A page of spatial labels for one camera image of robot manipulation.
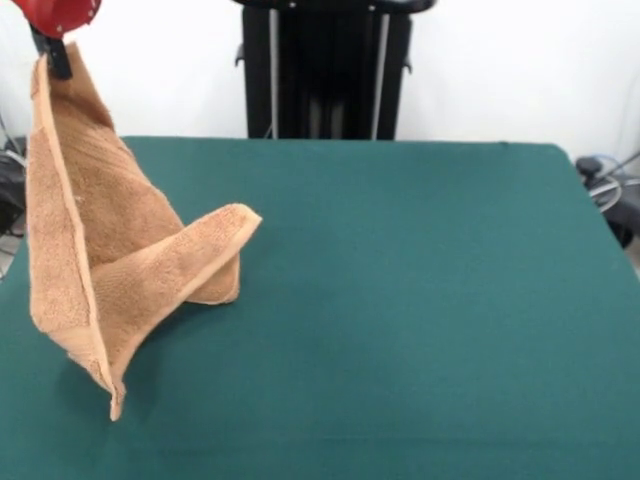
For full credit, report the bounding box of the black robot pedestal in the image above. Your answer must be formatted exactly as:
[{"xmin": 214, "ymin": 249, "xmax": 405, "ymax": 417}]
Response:
[{"xmin": 229, "ymin": 0, "xmax": 436, "ymax": 141}]

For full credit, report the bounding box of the tan terry towel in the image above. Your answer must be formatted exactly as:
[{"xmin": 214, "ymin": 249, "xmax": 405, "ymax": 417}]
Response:
[{"xmin": 24, "ymin": 42, "xmax": 264, "ymax": 424}]

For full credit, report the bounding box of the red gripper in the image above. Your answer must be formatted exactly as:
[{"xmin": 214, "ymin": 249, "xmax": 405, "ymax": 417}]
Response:
[{"xmin": 12, "ymin": 0, "xmax": 103, "ymax": 80}]

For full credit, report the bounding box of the dark green table cloth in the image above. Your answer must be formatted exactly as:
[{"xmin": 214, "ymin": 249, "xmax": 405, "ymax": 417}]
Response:
[{"xmin": 0, "ymin": 135, "xmax": 640, "ymax": 480}]

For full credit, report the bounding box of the black chair base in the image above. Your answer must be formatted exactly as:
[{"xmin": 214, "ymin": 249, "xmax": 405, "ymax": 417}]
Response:
[{"xmin": 0, "ymin": 134, "xmax": 36, "ymax": 239}]

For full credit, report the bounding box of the grey chair base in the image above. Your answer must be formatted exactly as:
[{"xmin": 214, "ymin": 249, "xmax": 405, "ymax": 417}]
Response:
[{"xmin": 574, "ymin": 152, "xmax": 640, "ymax": 249}]

